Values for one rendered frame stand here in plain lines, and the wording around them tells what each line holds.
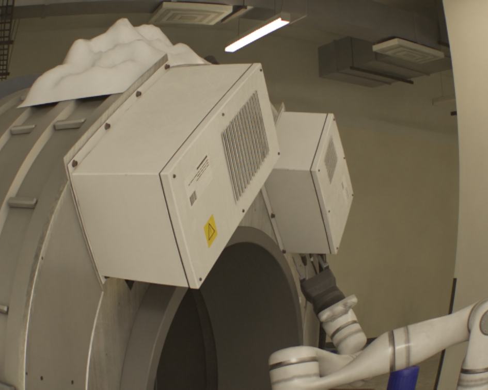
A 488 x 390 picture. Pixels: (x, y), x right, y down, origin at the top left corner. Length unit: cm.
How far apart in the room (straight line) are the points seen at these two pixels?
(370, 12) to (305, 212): 562
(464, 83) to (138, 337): 398
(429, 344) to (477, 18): 360
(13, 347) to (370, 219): 1066
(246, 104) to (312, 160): 49
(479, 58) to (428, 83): 755
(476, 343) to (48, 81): 97
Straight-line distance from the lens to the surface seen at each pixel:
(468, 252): 492
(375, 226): 1162
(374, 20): 733
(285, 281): 180
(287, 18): 638
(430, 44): 762
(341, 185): 188
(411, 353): 149
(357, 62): 965
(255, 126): 130
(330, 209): 180
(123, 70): 136
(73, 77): 137
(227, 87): 125
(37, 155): 125
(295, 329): 191
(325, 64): 1062
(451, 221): 1237
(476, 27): 491
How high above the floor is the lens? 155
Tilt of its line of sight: 2 degrees up
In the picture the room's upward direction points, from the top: 3 degrees clockwise
